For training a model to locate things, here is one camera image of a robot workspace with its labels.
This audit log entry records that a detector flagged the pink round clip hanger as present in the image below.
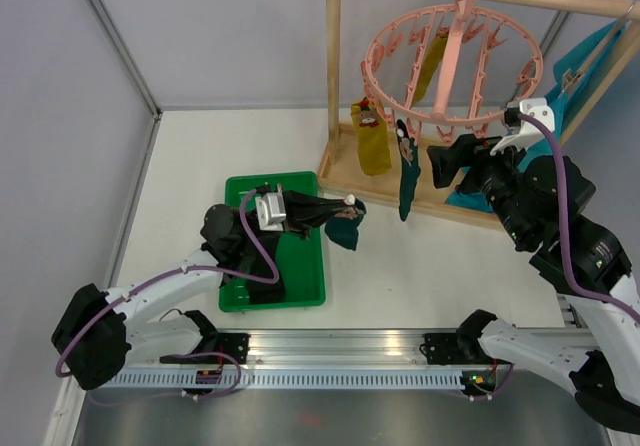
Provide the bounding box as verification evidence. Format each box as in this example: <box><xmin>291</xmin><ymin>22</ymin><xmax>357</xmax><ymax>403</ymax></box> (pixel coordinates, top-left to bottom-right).
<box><xmin>361</xmin><ymin>0</ymin><xmax>543</xmax><ymax>145</ymax></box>

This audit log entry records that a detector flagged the yellow sock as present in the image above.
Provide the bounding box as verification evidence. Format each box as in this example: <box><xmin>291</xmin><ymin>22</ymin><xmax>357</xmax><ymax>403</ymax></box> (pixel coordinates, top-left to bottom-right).
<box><xmin>351</xmin><ymin>97</ymin><xmax>392</xmax><ymax>176</ymax></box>
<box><xmin>412</xmin><ymin>36</ymin><xmax>448</xmax><ymax>106</ymax></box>

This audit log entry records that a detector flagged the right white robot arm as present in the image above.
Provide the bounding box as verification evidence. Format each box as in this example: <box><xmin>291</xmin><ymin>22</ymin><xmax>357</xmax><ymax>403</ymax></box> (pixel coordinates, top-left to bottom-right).
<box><xmin>427</xmin><ymin>135</ymin><xmax>639</xmax><ymax>434</ymax></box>

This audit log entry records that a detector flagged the metal clip hanger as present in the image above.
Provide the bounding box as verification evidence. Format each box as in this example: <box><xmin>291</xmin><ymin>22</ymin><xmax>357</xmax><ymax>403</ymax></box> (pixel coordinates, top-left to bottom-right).
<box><xmin>562</xmin><ymin>0</ymin><xmax>637</xmax><ymax>95</ymax></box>

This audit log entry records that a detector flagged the green plastic tray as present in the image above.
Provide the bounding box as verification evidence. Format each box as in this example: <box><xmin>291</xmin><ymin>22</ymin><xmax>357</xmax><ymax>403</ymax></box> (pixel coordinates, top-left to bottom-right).
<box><xmin>218</xmin><ymin>171</ymin><xmax>326</xmax><ymax>313</ymax></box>

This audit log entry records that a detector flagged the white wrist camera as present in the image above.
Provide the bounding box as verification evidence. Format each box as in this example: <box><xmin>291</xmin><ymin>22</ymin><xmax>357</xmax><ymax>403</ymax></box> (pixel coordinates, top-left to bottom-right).
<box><xmin>255</xmin><ymin>192</ymin><xmax>287</xmax><ymax>232</ymax></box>
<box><xmin>490</xmin><ymin>97</ymin><xmax>555</xmax><ymax>156</ymax></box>

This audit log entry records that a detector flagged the slotted cable duct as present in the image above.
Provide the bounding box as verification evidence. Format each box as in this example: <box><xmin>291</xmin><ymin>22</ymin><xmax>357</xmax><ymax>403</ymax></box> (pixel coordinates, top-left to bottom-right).
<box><xmin>105</xmin><ymin>368</ymin><xmax>463</xmax><ymax>390</ymax></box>

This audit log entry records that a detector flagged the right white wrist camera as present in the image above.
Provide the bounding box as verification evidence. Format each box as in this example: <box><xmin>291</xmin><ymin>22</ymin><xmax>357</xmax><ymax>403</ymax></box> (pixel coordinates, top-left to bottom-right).
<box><xmin>490</xmin><ymin>97</ymin><xmax>555</xmax><ymax>156</ymax></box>

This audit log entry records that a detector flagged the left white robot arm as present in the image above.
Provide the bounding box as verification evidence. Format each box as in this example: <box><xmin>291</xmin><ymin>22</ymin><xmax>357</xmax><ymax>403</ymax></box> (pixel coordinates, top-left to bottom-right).
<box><xmin>51</xmin><ymin>185</ymin><xmax>358</xmax><ymax>391</ymax></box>

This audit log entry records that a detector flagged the teal cloth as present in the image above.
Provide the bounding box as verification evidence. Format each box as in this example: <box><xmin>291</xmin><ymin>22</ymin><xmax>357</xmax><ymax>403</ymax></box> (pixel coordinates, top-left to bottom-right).
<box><xmin>445</xmin><ymin>21</ymin><xmax>625</xmax><ymax>213</ymax></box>

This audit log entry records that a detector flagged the christmas pattern sock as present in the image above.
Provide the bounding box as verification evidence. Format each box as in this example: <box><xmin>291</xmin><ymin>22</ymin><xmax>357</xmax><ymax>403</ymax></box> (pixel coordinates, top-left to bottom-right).
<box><xmin>395</xmin><ymin>119</ymin><xmax>421</xmax><ymax>222</ymax></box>

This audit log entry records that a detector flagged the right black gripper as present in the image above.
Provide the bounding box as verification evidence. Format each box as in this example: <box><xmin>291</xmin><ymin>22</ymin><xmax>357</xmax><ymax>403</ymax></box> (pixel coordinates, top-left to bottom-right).
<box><xmin>428</xmin><ymin>130</ymin><xmax>538</xmax><ymax>245</ymax></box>

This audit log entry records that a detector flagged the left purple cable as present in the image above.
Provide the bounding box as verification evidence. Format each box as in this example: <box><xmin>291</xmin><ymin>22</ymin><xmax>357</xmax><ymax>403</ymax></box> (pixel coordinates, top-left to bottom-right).
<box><xmin>54</xmin><ymin>188</ymin><xmax>281</xmax><ymax>378</ymax></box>

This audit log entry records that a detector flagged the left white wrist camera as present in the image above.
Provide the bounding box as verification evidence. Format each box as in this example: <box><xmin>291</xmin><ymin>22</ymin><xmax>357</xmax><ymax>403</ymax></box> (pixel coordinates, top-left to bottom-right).
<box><xmin>255</xmin><ymin>192</ymin><xmax>287</xmax><ymax>232</ymax></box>

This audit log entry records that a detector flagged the aluminium mounting rail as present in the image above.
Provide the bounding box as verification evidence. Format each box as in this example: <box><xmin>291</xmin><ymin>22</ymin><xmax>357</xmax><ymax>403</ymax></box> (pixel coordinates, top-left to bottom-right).
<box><xmin>125</xmin><ymin>328</ymin><xmax>493</xmax><ymax>367</ymax></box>

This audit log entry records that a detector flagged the black sock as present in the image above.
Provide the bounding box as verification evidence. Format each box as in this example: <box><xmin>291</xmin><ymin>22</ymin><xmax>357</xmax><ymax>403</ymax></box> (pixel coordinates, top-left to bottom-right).
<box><xmin>244</xmin><ymin>235</ymin><xmax>289</xmax><ymax>304</ymax></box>

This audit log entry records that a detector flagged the dark teal sock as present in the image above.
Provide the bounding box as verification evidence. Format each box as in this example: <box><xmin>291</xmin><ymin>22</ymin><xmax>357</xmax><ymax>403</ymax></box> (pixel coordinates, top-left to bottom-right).
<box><xmin>324</xmin><ymin>195</ymin><xmax>367</xmax><ymax>251</ymax></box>

